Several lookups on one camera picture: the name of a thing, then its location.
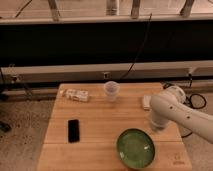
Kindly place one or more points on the green ceramic bowl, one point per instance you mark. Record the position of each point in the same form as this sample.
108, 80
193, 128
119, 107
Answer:
135, 148

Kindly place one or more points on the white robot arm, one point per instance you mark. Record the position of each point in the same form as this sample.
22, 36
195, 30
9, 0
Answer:
168, 105

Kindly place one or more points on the clear plastic cup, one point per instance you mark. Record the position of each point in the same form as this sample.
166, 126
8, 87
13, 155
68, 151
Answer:
111, 90

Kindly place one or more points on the white crumpled packet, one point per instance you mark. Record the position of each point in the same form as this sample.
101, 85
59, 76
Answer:
76, 95

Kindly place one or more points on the small white box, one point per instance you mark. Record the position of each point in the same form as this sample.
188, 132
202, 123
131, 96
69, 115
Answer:
146, 102

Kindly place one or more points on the black smartphone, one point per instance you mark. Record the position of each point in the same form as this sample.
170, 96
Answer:
73, 131

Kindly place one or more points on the long grey metal rail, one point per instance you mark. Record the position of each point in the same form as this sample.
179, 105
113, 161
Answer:
101, 72

